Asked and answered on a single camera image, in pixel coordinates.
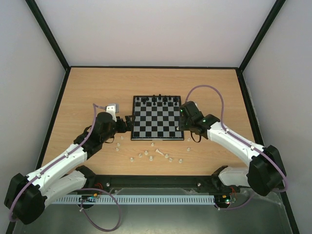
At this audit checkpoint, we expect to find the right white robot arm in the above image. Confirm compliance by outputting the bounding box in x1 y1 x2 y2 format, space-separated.
179 101 286 196

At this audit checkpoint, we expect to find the white slotted cable duct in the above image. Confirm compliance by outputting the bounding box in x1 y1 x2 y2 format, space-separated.
53 195 215 205

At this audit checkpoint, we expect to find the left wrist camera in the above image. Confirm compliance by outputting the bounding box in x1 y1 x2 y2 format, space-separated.
105 103 119 122

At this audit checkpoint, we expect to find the black and silver chessboard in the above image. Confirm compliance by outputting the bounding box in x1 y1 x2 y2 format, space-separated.
131 95 184 141

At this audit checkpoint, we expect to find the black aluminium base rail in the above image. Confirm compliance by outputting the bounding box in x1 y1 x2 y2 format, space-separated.
73 174 244 195

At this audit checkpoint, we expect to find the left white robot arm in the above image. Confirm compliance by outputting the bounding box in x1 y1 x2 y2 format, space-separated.
4 112 135 224

